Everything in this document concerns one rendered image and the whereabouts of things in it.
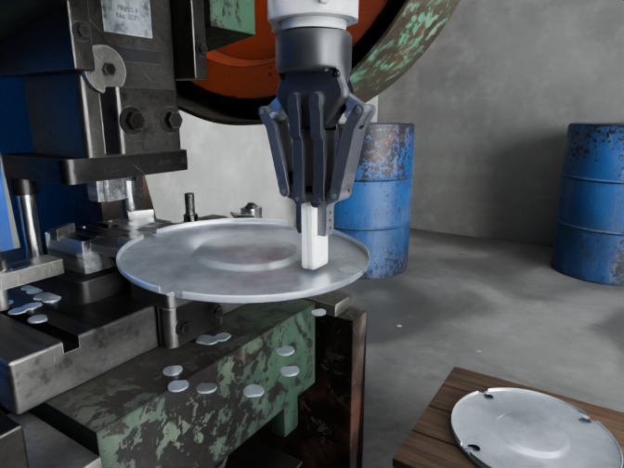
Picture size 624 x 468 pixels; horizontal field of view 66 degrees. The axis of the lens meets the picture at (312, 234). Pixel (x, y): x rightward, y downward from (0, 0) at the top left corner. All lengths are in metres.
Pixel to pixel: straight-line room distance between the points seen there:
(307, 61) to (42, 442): 0.44
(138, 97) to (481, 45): 3.38
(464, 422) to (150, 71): 0.83
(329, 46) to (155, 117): 0.29
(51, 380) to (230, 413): 0.22
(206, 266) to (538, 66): 3.41
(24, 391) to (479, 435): 0.76
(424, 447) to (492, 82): 3.14
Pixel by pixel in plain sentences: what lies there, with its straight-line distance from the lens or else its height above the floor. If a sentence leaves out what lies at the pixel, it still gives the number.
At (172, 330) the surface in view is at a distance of 0.65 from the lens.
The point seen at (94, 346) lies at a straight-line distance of 0.62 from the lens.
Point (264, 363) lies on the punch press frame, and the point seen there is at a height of 0.60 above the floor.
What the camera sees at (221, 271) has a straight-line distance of 0.52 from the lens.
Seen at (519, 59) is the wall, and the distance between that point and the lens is 3.80.
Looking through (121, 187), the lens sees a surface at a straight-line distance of 0.75.
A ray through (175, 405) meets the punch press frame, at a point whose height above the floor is 0.62.
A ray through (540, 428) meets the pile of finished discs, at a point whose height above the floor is 0.37.
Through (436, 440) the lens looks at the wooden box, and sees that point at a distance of 1.00.
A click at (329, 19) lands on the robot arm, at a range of 0.48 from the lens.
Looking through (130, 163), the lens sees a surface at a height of 0.88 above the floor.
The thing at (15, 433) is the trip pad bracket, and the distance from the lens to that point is 0.47.
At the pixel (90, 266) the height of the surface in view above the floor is 0.75.
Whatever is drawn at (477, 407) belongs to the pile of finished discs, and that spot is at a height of 0.36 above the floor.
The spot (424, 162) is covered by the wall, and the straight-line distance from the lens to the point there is 3.97.
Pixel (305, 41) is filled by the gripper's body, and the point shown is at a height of 1.01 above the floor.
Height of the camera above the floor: 0.95
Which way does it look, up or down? 14 degrees down
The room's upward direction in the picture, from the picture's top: straight up
